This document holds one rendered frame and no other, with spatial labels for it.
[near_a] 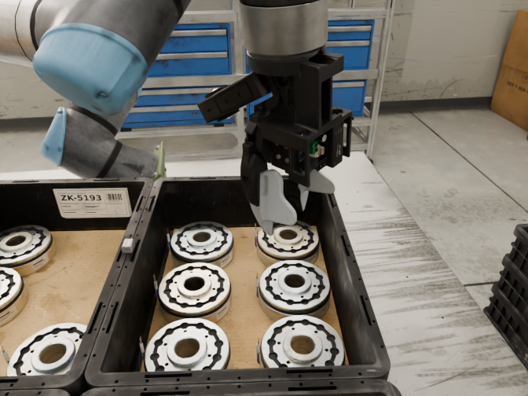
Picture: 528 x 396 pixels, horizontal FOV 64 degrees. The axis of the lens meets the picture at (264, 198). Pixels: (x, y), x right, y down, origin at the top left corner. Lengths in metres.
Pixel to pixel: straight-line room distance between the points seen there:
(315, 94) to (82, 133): 0.69
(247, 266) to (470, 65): 3.46
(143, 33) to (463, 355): 0.68
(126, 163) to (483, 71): 3.45
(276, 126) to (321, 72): 0.07
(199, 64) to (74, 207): 1.76
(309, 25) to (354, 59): 2.24
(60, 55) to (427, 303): 0.73
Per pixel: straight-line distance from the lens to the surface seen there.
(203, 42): 2.44
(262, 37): 0.37
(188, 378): 0.44
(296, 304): 0.59
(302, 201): 0.52
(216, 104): 0.46
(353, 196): 1.14
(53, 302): 0.71
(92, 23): 0.35
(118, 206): 0.78
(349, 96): 2.66
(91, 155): 0.99
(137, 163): 1.00
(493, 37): 4.01
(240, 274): 0.68
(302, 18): 0.36
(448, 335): 0.83
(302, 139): 0.38
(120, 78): 0.35
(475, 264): 2.19
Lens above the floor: 1.29
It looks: 32 degrees down
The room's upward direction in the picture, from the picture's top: straight up
